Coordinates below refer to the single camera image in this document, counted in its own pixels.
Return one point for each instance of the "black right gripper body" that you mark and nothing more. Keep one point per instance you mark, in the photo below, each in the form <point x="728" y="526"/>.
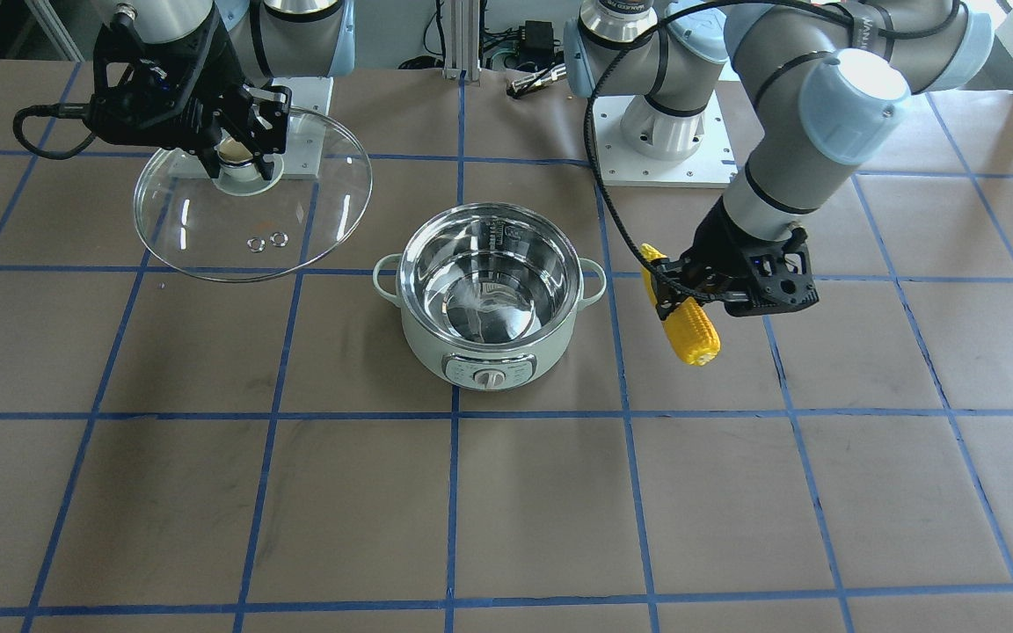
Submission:
<point x="210" y="54"/>

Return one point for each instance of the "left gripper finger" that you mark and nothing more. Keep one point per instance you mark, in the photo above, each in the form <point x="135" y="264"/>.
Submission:
<point x="682" y="270"/>
<point x="668" y="300"/>

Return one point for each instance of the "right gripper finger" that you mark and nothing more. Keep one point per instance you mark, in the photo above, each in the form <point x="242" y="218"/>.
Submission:
<point x="258" y="119"/>
<point x="209" y="159"/>

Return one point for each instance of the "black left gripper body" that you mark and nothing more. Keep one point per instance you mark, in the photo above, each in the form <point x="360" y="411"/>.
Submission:
<point x="715" y="239"/>

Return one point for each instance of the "yellow corn cob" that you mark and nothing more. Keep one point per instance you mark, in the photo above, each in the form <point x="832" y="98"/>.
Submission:
<point x="691" y="334"/>

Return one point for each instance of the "glass pot lid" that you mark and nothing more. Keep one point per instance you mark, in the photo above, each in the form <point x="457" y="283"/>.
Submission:
<point x="240" y="228"/>

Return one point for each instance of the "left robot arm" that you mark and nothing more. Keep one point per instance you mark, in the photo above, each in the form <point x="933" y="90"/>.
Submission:
<point x="828" y="84"/>

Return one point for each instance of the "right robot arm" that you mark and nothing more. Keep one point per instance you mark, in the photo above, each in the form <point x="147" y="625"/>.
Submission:
<point x="271" y="38"/>

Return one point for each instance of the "pale green electric pot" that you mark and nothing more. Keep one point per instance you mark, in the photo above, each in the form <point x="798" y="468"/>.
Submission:
<point x="488" y="294"/>

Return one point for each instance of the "black power brick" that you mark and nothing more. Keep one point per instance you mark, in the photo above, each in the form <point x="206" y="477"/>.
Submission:
<point x="537" y="42"/>

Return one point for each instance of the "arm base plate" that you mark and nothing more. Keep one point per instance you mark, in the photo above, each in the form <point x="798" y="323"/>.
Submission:
<point x="311" y="98"/>
<point x="638" y="146"/>

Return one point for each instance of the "aluminium frame post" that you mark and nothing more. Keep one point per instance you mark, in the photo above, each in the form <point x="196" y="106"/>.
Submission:
<point x="461" y="39"/>

